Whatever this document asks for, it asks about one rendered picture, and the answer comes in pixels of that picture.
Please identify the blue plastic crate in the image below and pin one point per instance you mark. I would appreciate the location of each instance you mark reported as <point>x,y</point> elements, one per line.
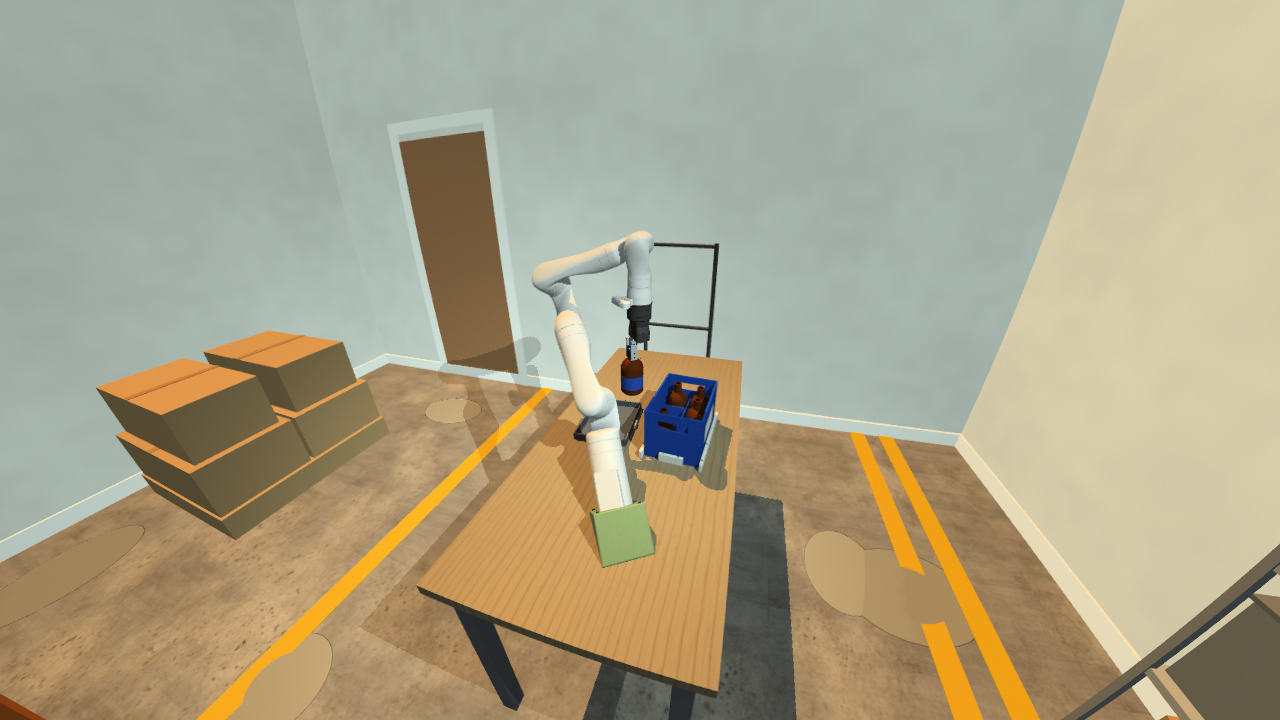
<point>687,442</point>

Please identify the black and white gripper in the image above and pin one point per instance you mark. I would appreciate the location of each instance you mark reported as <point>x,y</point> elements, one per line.
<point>638,303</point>

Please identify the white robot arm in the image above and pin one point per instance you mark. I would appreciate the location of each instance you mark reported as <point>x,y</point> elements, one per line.
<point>606,457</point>

